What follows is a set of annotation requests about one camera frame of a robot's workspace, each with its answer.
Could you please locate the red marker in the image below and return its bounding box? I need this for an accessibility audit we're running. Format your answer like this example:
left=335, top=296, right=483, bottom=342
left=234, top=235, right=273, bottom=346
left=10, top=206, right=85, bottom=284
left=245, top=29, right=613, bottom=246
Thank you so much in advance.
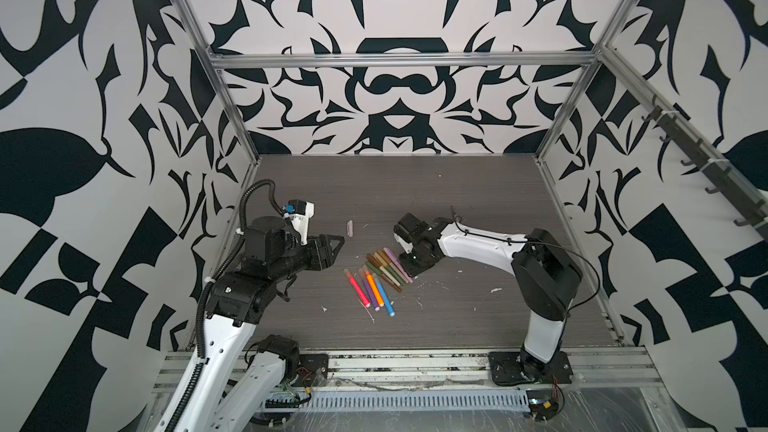
left=343, top=269, right=371, bottom=308

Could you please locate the pink pen purple cap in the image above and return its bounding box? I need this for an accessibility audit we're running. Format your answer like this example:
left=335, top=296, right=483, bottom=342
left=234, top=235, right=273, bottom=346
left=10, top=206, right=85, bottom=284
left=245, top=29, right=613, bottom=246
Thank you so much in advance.
left=383, top=247, right=413, bottom=283

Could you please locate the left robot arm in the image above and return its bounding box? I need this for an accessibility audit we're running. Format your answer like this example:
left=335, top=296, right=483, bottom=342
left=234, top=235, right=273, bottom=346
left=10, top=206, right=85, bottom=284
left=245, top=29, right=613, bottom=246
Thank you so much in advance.
left=156, top=179, right=345, bottom=431

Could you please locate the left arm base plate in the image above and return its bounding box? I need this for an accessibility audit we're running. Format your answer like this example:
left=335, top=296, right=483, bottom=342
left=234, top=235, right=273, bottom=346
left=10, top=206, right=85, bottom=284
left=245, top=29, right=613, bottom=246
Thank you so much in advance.
left=290, top=353, right=329, bottom=388

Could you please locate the black hook rail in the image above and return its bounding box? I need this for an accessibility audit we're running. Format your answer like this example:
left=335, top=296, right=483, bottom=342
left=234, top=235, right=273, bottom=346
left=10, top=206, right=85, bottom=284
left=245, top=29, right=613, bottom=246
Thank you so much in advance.
left=642, top=96, right=767, bottom=241

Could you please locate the cream pen brown cap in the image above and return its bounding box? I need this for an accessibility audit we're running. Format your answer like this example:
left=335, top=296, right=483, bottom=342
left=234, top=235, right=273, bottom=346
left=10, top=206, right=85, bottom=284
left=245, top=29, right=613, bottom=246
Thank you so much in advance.
left=366, top=254, right=402, bottom=292

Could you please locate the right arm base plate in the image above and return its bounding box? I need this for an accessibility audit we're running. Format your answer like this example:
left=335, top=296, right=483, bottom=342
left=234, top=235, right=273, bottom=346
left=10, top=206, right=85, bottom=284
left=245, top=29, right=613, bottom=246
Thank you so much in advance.
left=488, top=350, right=573, bottom=387

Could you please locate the white cable duct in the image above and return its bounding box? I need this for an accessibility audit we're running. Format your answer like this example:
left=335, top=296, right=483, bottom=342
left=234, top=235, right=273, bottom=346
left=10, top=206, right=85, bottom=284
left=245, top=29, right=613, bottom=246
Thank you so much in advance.
left=263, top=390, right=530, bottom=413

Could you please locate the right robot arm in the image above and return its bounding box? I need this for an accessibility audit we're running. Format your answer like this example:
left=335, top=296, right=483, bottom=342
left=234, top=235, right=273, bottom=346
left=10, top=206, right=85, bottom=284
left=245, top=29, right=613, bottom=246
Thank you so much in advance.
left=393, top=213, right=584, bottom=387

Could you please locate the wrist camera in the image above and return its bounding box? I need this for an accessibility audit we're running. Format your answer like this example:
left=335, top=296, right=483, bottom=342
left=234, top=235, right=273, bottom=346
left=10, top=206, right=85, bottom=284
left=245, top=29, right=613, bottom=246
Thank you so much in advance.
left=393, top=213, right=429, bottom=253
left=283, top=199, right=315, bottom=246

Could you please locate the blue marker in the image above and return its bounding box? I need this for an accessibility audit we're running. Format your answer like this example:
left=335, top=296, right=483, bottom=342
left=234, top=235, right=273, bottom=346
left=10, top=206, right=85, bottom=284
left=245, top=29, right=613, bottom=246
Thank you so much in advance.
left=373, top=276, right=395, bottom=317

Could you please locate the purple marker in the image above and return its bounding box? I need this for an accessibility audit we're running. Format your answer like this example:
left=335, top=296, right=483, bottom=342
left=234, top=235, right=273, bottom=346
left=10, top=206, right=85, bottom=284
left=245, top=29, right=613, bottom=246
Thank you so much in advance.
left=357, top=271, right=380, bottom=311

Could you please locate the orange marker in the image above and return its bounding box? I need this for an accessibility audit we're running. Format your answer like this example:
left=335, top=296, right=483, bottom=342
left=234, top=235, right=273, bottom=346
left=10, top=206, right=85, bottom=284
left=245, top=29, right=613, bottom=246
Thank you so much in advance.
left=362, top=266, right=384, bottom=309

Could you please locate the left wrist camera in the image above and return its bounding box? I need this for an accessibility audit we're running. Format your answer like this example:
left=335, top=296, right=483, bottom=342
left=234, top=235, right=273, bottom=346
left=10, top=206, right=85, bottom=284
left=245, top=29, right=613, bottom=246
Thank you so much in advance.
left=283, top=199, right=315, bottom=246

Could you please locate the tan pen ochre cap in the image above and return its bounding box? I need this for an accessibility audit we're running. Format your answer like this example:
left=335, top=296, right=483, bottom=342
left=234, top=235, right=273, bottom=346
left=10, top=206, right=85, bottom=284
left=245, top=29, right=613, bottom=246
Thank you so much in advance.
left=373, top=251, right=403, bottom=286

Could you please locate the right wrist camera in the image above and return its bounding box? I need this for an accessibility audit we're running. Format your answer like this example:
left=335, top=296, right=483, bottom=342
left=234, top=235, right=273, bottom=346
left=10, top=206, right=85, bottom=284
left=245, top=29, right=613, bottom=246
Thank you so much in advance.
left=393, top=213, right=429, bottom=253

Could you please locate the brown pen green cap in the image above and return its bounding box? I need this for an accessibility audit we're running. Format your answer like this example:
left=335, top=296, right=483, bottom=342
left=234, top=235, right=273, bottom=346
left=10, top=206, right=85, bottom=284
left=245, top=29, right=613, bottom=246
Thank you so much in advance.
left=366, top=261, right=402, bottom=293

